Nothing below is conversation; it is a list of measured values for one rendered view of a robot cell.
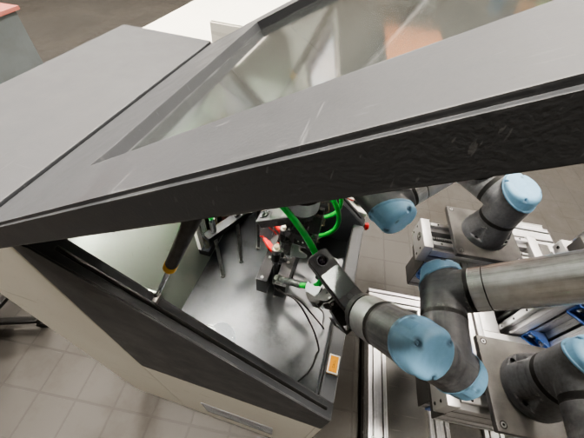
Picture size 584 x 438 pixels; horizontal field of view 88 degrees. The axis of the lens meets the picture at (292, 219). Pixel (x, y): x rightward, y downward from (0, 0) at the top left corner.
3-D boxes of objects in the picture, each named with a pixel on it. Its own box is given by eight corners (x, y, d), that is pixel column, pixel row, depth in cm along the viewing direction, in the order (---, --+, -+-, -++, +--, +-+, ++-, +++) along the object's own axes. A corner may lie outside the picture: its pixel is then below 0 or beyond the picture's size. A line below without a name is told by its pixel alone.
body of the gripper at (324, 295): (331, 325, 65) (363, 350, 53) (310, 294, 63) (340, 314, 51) (356, 301, 67) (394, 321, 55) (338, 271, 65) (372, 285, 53)
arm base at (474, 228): (499, 221, 112) (515, 202, 104) (511, 254, 102) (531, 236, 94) (457, 214, 113) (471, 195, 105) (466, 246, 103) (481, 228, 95)
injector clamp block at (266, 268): (283, 308, 106) (285, 287, 94) (256, 299, 107) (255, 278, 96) (307, 235, 128) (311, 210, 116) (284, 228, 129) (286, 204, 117)
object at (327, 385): (324, 414, 90) (334, 403, 78) (309, 408, 90) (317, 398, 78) (355, 249, 129) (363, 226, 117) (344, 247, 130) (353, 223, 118)
